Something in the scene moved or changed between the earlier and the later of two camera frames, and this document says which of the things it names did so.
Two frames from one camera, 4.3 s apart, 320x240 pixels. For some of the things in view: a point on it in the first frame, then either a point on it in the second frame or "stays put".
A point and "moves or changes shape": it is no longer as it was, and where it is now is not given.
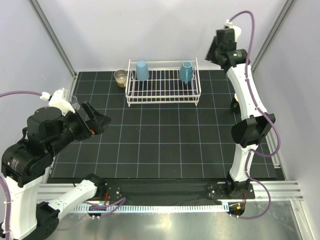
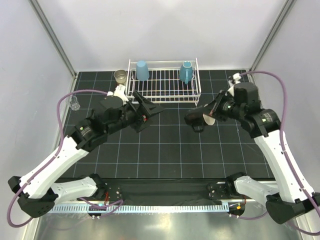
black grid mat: x=152 y=142 stays put
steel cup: x=120 y=75 stays put
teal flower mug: x=186 y=72 stays put
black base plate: x=150 y=192 stays put
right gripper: x=210 y=55 -> x=213 y=109
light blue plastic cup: x=142 y=71 stays put
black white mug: x=235 y=105 moves or changes shape
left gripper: x=91 y=127 -> x=150 y=108
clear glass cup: x=74 y=103 stays put
